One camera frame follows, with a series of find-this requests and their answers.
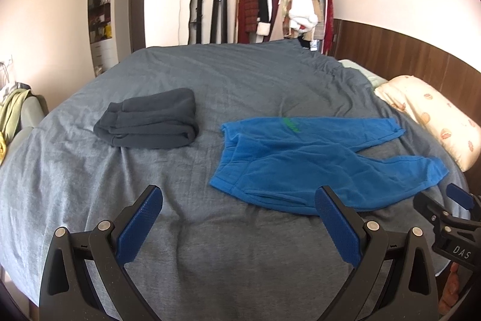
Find green cloth on chair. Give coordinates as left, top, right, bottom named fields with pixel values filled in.
left=1, top=88, right=49, bottom=163

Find blue fleece pants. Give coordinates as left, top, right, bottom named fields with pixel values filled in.
left=210, top=117, right=449, bottom=216

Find grey bed duvet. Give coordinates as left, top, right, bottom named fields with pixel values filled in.
left=1, top=41, right=466, bottom=320

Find red plaid coat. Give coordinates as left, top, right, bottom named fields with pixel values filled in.
left=237, top=0, right=259, bottom=44

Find folded dark grey pants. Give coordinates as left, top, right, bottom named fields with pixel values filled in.
left=94, top=88, right=199, bottom=150

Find brown wooden headboard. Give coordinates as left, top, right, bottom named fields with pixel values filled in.
left=331, top=19, right=480, bottom=113

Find pale green pillow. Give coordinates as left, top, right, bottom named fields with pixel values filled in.
left=340, top=60, right=387, bottom=89

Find white fluffy jacket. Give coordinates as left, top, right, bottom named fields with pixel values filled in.
left=289, top=0, right=319, bottom=32

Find black cylindrical tower fan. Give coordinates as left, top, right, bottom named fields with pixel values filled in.
left=210, top=0, right=228, bottom=44

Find arched wall shelf niche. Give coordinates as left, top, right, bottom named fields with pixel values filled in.
left=87, top=0, right=118, bottom=76

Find cream fruit-print pillow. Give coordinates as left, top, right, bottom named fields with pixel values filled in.
left=374, top=75, right=480, bottom=172

